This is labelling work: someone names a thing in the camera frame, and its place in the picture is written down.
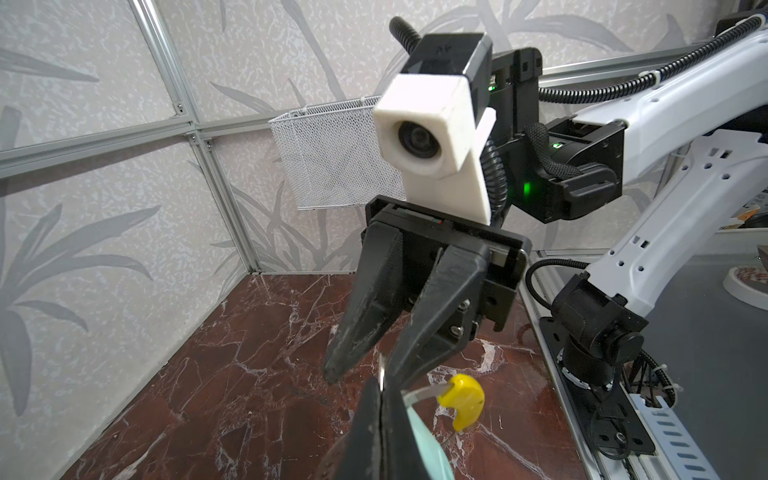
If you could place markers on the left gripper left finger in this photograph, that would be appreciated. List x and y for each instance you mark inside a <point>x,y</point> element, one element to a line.
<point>361,457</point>

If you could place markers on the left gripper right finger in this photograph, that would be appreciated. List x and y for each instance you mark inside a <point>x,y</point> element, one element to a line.
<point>400,457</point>

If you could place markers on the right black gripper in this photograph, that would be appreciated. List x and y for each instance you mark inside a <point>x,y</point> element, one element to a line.
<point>442,317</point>

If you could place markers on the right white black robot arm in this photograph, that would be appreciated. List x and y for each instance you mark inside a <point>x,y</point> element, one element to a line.
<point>669,108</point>

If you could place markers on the white wire mesh basket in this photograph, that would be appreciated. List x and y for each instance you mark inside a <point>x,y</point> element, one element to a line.
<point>331,157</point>

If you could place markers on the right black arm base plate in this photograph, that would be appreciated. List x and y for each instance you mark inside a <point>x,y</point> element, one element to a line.
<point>604,414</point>

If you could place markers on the aluminium front rail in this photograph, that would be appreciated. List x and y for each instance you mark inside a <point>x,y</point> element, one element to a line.
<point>604,308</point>

